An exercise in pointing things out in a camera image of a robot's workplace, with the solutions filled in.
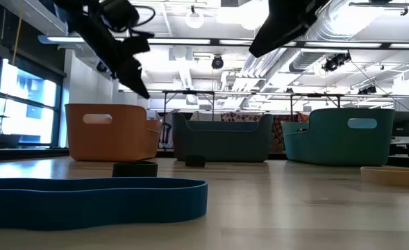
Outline slate grey plastic basket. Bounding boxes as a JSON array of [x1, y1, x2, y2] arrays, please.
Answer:
[[170, 112, 274, 163]]

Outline round white ceiling lamp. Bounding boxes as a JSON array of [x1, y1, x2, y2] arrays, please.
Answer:
[[184, 9, 206, 30]]

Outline black ceiling spotlights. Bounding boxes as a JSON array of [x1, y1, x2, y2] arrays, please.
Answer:
[[358, 84, 378, 96], [321, 51, 353, 73]]

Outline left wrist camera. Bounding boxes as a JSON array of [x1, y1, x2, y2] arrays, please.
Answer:
[[99, 0, 140, 33]]

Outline orange plastic basket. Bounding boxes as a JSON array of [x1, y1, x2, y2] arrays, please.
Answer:
[[64, 103, 164, 163]]

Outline teal green plastic basket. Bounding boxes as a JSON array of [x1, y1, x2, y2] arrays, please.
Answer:
[[280, 107, 397, 167]]

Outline dark computer monitor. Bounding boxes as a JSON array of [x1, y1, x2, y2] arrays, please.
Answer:
[[391, 110, 409, 138]]

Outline yellow hanging strap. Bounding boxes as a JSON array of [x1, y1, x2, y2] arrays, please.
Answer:
[[12, 0, 25, 67]]

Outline large blue rubber band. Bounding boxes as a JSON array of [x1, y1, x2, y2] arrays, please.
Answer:
[[0, 176, 209, 231]]

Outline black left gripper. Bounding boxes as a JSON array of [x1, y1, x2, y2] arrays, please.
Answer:
[[75, 10, 156, 100]]

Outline small black rubber band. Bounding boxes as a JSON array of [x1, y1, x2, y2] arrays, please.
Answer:
[[184, 154, 207, 169], [111, 160, 159, 178]]

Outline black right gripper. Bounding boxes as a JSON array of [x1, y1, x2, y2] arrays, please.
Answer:
[[248, 0, 331, 59]]

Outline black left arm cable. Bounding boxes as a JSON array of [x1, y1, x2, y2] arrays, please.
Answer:
[[130, 4, 157, 38]]

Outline tan rubber band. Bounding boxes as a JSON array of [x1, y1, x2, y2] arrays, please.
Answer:
[[360, 165, 409, 188]]

